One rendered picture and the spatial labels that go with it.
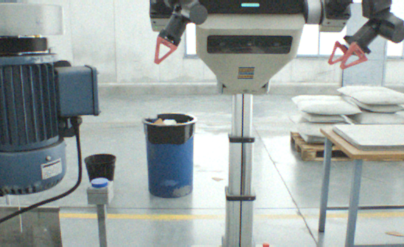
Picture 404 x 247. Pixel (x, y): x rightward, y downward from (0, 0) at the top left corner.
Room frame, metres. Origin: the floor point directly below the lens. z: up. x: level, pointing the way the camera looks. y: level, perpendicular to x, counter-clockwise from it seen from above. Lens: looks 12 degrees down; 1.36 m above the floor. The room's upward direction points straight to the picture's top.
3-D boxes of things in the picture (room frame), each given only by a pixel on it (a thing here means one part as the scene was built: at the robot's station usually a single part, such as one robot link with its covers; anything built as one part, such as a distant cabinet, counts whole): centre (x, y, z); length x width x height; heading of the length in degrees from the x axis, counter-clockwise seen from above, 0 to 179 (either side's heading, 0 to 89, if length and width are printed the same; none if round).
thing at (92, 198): (1.32, 0.36, 0.81); 0.08 x 0.08 x 0.06; 0
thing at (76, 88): (0.75, 0.24, 1.25); 0.10 x 0.08 x 0.12; 25
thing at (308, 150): (4.52, -1.74, 0.07); 1.20 x 0.82 x 0.14; 88
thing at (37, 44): (0.71, 0.34, 1.35); 0.12 x 0.12 x 0.04
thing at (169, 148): (3.33, 0.27, 0.32); 0.51 x 0.48 x 0.65; 0
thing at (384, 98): (4.27, -2.03, 0.68); 0.66 x 0.42 x 0.13; 87
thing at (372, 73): (8.95, -3.76, 1.05); 1.00 x 0.10 x 2.10; 90
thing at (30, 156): (0.71, 0.34, 1.21); 0.15 x 0.15 x 0.25
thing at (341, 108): (4.32, -1.42, 0.57); 0.66 x 0.42 x 0.13; 82
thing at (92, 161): (3.43, 0.92, 0.13); 0.30 x 0.30 x 0.26
